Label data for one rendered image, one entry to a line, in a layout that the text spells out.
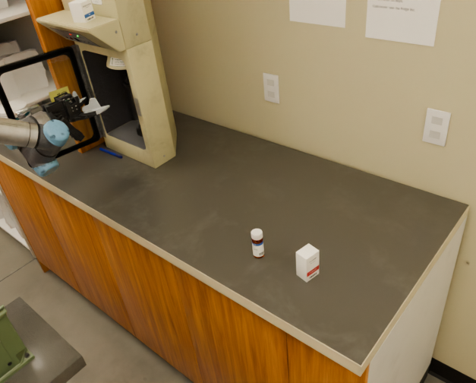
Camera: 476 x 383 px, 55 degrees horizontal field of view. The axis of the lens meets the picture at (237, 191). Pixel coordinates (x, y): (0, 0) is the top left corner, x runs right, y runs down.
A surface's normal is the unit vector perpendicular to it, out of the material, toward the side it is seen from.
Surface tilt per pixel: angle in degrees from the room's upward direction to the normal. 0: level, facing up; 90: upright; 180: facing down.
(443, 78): 90
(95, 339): 0
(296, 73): 90
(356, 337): 1
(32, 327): 0
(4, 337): 90
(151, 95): 90
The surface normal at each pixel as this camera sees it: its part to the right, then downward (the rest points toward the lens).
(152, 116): 0.76, 0.32
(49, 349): -0.10, -0.80
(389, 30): -0.64, 0.50
